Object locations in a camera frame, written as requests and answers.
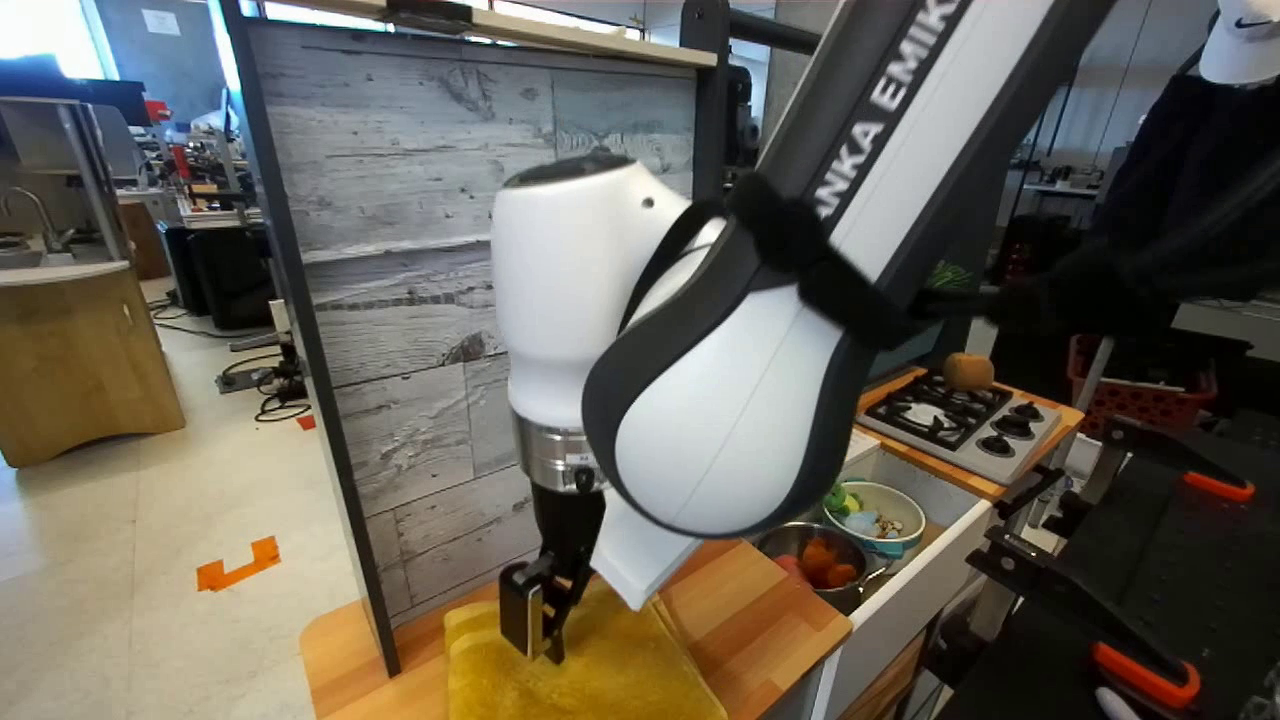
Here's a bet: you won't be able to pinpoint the black storage bins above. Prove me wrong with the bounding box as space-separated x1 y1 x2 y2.
160 217 279 336

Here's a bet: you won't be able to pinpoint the toy stove top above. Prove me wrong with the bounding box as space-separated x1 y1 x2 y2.
865 370 1066 486

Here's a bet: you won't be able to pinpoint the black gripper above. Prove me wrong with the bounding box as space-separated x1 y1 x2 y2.
498 475 606 668

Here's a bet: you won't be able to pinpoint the black perforated board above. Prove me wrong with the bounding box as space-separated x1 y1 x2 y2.
931 422 1280 720

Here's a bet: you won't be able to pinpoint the orange-handled bar clamp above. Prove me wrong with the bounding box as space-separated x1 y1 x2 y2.
969 525 1207 720
992 416 1259 525

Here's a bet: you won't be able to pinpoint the green yellow plush toy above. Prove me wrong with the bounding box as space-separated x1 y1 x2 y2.
820 478 872 527

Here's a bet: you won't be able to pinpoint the wooden shelf board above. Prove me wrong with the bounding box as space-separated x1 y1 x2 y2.
254 0 721 73

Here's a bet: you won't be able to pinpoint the orange plush toy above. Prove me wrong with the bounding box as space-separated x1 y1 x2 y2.
797 536 865 590

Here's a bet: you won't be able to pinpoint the green patterned bowl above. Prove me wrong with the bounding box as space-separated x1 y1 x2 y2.
815 475 931 564

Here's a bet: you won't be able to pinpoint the red plastic basket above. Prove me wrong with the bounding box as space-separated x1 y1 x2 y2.
1064 331 1223 438

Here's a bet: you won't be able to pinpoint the black jacket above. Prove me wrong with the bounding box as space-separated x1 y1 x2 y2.
1081 52 1280 304

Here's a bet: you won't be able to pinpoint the grey wood-plank panel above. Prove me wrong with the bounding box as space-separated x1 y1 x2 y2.
246 21 703 624

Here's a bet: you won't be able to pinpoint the steel bowl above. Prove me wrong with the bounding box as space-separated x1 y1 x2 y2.
751 521 886 614

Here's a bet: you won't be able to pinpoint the black floor cables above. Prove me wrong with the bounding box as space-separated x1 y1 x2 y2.
214 331 320 428

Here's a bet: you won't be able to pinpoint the wooden cabinet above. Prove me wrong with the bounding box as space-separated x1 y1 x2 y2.
0 257 191 472

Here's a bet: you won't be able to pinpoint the yellow towel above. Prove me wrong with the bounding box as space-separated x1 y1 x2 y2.
439 571 730 720

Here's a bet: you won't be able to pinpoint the brown round ball toy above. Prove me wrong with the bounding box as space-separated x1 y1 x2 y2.
939 349 998 396

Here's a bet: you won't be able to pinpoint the white sink unit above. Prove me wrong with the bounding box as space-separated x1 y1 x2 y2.
743 437 998 720

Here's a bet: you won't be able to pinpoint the black metal frame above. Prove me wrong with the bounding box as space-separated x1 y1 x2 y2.
214 0 1030 678

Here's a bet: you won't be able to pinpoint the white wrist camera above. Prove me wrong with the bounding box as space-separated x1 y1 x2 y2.
592 492 703 614

